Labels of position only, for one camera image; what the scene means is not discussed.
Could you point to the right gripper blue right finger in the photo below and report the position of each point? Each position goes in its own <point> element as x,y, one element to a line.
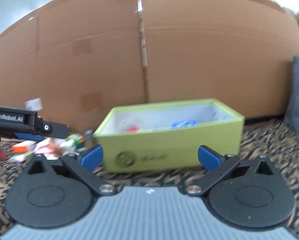
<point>209,159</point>

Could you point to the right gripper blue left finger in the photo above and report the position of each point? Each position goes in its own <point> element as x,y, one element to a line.
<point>92,158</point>

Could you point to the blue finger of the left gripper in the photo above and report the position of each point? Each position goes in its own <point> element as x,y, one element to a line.
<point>30,137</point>

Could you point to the orange white medicine box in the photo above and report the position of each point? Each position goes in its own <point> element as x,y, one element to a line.
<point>24,147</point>

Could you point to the green colourful small box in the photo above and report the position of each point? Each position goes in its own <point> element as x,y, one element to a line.
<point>76,140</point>

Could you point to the lime green storage box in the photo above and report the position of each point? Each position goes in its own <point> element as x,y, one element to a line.
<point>167,135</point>

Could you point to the patterned black tan carpet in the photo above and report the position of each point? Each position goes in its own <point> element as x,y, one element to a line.
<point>273,139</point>

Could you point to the large cardboard box wall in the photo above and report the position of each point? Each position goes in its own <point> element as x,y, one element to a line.
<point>84,57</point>

